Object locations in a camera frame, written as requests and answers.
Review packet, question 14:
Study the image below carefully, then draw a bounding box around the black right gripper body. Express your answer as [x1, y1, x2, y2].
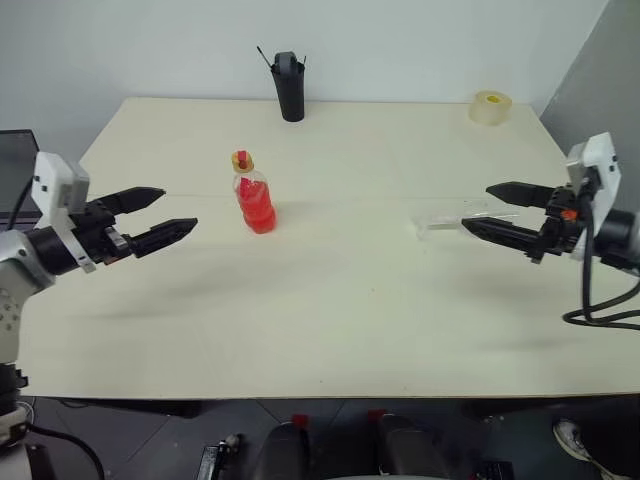
[527, 182, 591, 264]

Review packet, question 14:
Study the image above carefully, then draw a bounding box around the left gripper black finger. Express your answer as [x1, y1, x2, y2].
[130, 217, 199, 260]
[103, 186, 167, 217]

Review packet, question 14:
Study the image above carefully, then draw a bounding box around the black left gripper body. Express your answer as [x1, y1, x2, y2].
[69, 196, 139, 267]

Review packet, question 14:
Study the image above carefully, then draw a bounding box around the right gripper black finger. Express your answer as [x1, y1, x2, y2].
[485, 182, 556, 209]
[460, 216, 546, 259]

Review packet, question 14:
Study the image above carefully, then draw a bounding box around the clear plastic wine glass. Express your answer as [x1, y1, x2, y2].
[410, 197, 521, 241]

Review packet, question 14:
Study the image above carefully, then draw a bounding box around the red liquid plastic bottle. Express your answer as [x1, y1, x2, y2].
[229, 148, 278, 235]

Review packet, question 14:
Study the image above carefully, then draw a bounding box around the clear tape roll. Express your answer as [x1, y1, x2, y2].
[468, 89, 514, 127]

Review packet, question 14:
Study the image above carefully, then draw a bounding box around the black laptop computer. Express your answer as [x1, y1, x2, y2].
[0, 128, 41, 214]

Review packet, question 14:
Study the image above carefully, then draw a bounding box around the black tapered cup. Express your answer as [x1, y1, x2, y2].
[271, 63, 307, 123]

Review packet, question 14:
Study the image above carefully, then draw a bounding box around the grey object in black cup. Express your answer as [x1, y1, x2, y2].
[274, 50, 301, 76]

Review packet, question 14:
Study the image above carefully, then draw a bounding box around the small black device under table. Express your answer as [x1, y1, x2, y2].
[202, 433, 246, 480]

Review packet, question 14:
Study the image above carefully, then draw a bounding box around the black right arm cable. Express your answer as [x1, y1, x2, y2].
[562, 169, 640, 330]

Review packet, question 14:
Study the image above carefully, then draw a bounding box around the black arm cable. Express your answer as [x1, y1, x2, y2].
[562, 169, 640, 330]
[7, 182, 36, 231]

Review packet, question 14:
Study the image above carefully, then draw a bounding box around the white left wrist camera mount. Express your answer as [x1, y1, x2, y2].
[30, 151, 97, 274]

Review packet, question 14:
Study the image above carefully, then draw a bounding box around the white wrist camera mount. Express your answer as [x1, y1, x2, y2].
[565, 131, 624, 262]
[30, 151, 97, 274]

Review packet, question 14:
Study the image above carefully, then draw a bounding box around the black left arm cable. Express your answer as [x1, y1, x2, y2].
[7, 182, 36, 231]

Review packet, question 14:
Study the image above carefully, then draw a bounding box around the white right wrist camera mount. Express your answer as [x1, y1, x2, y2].
[565, 131, 624, 262]

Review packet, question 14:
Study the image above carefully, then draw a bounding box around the black cable by robot body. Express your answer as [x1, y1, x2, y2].
[27, 422, 106, 480]

